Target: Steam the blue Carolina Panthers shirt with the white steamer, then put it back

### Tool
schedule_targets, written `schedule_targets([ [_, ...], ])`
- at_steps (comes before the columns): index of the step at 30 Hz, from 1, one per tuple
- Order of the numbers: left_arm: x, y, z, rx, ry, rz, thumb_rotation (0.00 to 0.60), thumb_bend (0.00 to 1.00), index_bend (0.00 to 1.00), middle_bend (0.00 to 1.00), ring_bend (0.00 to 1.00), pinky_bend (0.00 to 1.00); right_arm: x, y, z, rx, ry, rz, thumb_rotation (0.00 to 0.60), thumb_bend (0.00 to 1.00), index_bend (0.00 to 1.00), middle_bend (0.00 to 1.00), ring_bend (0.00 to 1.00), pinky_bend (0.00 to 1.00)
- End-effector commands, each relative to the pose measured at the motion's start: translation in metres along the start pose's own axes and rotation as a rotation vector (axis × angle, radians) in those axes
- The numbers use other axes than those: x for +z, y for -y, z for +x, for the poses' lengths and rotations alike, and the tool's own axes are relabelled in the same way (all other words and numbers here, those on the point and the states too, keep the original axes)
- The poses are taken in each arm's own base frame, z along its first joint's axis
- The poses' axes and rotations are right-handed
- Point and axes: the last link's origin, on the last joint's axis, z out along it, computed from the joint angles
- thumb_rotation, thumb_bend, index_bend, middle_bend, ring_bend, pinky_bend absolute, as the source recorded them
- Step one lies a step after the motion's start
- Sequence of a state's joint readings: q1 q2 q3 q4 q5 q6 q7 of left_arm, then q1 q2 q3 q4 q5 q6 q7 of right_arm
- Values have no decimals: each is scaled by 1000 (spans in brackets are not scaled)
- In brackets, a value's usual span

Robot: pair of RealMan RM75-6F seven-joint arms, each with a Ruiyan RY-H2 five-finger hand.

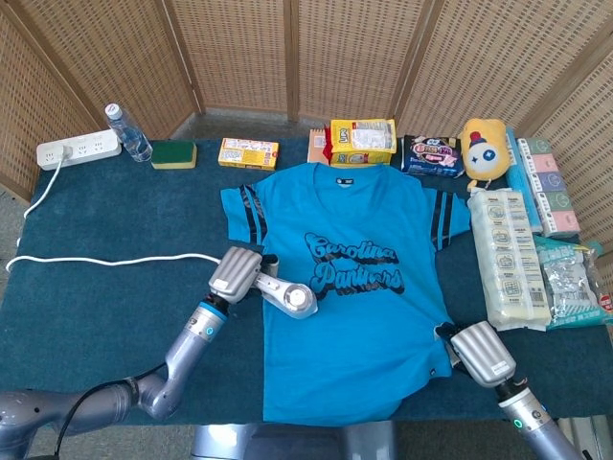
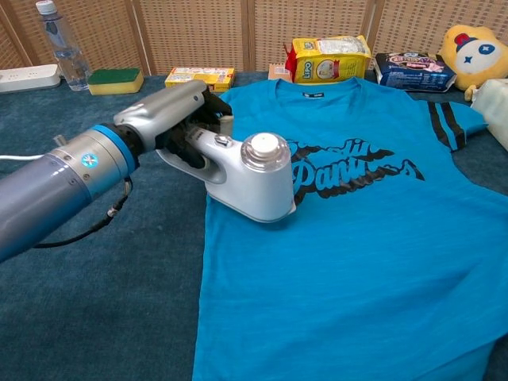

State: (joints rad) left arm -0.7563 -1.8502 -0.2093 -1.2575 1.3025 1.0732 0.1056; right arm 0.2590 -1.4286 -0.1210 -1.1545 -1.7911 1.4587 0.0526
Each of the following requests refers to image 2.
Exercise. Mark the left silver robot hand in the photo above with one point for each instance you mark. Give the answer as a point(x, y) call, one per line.
point(166, 105)

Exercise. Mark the white handheld steam iron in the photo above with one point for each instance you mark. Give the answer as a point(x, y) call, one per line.
point(258, 194)

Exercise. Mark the blue Carolina Panthers t-shirt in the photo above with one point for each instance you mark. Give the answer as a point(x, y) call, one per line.
point(337, 278)

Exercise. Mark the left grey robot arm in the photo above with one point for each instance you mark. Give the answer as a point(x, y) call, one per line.
point(47, 190)

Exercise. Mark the yellow cardboard snack box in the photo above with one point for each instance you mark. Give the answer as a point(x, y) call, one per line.
point(214, 77)

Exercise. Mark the green and yellow sponge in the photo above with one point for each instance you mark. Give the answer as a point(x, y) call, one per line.
point(115, 83)

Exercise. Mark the rattan folding screen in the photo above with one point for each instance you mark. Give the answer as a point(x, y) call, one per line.
point(190, 31)

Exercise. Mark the clear plastic water bottle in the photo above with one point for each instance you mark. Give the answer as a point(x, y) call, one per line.
point(71, 67)

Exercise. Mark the white power strip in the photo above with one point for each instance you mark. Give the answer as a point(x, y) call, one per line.
point(28, 77)

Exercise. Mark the yellow Lipo snack bag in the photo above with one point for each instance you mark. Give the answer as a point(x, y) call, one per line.
point(329, 63)

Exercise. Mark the dark teal table cover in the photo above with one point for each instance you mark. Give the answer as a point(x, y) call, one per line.
point(99, 297)

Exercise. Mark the dark purple snack pack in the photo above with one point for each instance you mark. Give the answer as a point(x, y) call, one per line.
point(412, 73)

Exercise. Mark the yellow plush toy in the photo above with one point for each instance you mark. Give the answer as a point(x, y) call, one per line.
point(476, 55)

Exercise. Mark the white plastic bag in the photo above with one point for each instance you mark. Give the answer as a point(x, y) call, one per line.
point(496, 107)

